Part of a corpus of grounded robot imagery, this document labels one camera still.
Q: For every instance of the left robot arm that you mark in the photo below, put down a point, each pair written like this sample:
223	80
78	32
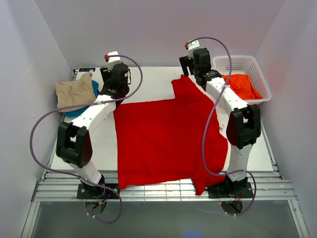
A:
73	138

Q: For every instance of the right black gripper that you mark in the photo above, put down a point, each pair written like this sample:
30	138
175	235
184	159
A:
184	64

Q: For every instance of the blue folded t shirt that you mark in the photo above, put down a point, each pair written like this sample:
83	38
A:
95	85

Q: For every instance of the red t shirt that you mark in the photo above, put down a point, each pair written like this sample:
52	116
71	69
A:
169	140

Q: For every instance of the orange t shirt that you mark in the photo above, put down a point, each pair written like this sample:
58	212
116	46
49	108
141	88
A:
241	85

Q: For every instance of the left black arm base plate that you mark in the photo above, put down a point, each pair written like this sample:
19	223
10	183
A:
85	191

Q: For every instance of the aluminium frame rail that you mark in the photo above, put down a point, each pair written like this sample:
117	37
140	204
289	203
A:
56	187

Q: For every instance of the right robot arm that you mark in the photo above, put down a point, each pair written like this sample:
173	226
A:
244	123

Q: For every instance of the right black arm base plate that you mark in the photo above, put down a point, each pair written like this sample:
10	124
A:
226	191

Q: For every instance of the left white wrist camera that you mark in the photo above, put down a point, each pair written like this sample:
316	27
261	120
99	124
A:
112	59

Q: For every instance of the beige folded t shirt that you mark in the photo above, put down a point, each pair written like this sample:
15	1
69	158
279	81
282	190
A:
64	89

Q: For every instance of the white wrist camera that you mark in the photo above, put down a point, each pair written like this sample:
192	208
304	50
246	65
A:
112	59
190	47

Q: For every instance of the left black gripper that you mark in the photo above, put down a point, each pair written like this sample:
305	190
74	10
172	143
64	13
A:
104	73

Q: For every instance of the white plastic basket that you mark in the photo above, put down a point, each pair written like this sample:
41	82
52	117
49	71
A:
245	65

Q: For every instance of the blue label sticker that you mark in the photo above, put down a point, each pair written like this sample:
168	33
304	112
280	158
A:
87	69

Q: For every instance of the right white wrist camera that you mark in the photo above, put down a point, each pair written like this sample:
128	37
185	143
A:
190	47

